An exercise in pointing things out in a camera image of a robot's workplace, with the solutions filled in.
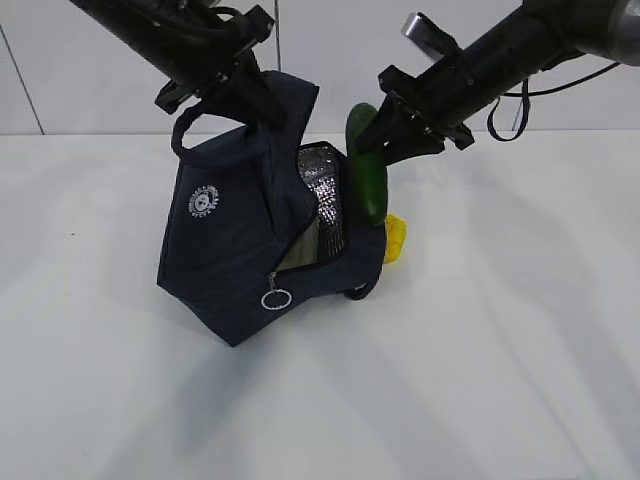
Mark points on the yellow lemon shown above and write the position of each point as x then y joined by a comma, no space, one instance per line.
396,234

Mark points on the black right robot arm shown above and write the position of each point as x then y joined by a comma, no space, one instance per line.
540,35

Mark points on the navy blue fabric lunch bag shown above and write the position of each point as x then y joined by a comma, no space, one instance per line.
240,205

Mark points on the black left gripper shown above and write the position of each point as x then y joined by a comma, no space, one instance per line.
227,76

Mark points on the green cucumber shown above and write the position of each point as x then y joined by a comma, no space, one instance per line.
368,168

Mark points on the green lidded food container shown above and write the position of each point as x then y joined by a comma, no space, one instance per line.
304,251

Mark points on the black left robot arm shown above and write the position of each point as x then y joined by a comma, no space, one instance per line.
155,31

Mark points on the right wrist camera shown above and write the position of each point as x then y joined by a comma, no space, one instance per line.
432,41

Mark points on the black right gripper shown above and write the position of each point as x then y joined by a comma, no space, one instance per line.
418,113

